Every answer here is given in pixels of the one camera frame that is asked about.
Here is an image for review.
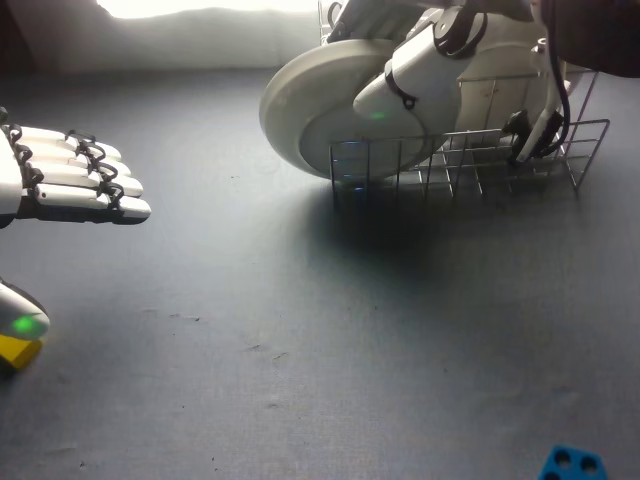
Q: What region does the blue pentagon block with holes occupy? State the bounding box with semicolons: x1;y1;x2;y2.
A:
537;443;609;480

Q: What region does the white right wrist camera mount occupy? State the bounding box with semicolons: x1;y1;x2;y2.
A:
502;39;576;166

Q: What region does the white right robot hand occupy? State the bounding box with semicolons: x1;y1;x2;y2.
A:
326;0;539;125

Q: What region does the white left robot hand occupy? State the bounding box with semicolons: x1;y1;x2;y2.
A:
0;106;153;340

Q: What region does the wire dish rack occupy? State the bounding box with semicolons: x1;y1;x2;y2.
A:
317;0;612;204

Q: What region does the plain yellow block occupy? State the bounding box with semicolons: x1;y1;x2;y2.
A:
0;333;45;371

